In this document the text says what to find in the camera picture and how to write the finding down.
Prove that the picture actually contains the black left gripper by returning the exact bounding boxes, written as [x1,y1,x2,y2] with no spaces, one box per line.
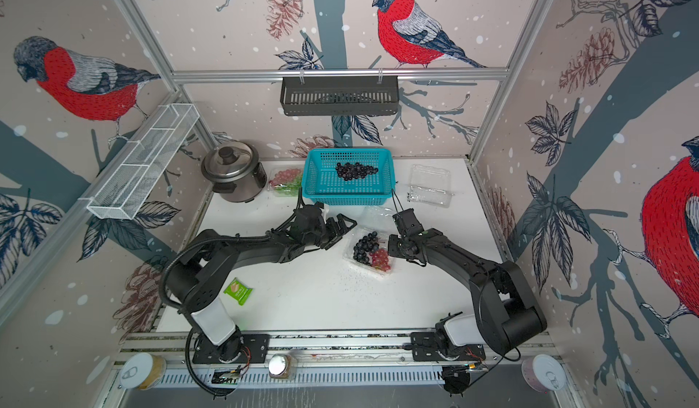
[303,214,359,250]

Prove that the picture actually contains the red grape bunch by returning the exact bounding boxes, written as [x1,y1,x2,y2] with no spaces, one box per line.
[269,169,302,188]
[370,248,391,273]

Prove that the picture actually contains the green grape bunch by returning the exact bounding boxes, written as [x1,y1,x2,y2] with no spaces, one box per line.
[276,181,301,197]

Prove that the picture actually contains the clear plastic clamshell container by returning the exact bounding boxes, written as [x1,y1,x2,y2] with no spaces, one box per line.
[268,167,303,197]

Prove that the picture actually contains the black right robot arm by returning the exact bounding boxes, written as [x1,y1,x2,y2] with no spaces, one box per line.
[388,209,548,354]

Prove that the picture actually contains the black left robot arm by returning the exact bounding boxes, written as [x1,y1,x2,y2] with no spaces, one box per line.
[158,202,358,364]

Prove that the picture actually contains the teal plastic basket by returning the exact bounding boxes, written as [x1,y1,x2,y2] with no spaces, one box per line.
[301,148,396,206]

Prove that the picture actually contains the dark purple grape bunch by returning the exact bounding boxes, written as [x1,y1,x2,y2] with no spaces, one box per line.
[335,162,379,182]

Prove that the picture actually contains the green snack packet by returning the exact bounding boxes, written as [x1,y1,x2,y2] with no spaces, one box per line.
[224,278,254,306]

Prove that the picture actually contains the stainless steel rice cooker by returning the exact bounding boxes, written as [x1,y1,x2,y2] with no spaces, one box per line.
[201,140,268,203]

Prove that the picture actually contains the small silver round can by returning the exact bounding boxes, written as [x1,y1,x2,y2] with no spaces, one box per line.
[268,353,295,380]

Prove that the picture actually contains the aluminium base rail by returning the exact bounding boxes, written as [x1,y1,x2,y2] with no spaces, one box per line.
[106,329,560,390]

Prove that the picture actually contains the black hanging wire basket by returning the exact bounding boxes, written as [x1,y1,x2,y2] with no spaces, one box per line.
[280,76,400,117]

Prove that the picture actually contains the white wire shelf basket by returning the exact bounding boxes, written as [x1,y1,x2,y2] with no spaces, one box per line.
[87,103,200,220]

